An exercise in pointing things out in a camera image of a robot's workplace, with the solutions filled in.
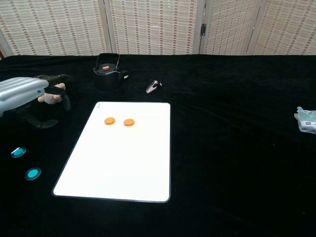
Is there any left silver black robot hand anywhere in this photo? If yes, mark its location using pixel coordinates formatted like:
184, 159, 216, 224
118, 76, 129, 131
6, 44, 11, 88
0, 74, 74, 129

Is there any cyan disc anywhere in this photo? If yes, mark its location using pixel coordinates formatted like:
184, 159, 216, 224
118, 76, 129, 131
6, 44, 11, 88
10, 147, 27, 158
24, 167, 42, 181

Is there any white magnetic board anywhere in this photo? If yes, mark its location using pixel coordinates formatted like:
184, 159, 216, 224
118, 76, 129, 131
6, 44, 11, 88
51, 101, 171, 203

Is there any small metal clip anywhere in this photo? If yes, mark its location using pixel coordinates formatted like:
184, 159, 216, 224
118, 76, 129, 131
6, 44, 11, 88
145, 79, 163, 94

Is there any woven bamboo folding screen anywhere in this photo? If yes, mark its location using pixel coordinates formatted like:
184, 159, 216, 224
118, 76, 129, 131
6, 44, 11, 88
0, 0, 316, 59

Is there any black velvet tablecloth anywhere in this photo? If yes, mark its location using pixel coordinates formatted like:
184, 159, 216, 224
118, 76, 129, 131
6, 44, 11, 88
0, 53, 316, 237

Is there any green white tissue pack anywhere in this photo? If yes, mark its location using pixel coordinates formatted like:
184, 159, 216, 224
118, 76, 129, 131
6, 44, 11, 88
293, 106, 316, 134

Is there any plush sheep keychain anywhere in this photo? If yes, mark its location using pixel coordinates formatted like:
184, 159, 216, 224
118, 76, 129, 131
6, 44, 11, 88
37, 82, 67, 105

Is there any black teapot with handle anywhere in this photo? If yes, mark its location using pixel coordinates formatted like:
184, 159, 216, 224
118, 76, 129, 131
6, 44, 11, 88
93, 53, 129, 91

